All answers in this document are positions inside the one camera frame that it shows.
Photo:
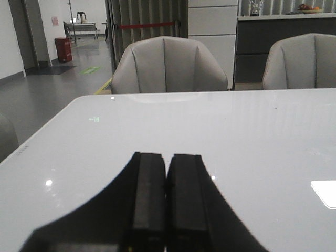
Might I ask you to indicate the left grey upholstered chair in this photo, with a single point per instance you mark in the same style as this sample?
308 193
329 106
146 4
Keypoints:
167 64

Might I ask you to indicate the fruit bowl on counter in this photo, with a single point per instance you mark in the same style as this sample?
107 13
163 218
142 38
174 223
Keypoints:
308 9

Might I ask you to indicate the dark grey counter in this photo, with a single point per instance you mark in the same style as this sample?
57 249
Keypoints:
256 35

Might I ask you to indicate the white drawer cabinet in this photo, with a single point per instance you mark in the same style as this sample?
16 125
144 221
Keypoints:
214 24

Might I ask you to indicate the right grey upholstered chair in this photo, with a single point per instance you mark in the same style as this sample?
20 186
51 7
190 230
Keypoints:
301 62

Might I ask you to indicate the background metal table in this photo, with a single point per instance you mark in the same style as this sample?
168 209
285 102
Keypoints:
81 25

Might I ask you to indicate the red barrier belt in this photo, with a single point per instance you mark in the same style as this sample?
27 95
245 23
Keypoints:
150 25

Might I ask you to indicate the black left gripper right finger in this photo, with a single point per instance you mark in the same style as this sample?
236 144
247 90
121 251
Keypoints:
198 216

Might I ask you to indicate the red waste bin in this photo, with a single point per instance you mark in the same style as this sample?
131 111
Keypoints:
63 48

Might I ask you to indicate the grey upholstered chair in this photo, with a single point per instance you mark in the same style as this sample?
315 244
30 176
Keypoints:
301 62
167 64

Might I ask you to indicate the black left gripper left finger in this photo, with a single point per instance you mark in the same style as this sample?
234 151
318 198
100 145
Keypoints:
127 215

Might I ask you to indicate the pink wall notice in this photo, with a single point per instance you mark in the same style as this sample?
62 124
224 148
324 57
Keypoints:
54 20

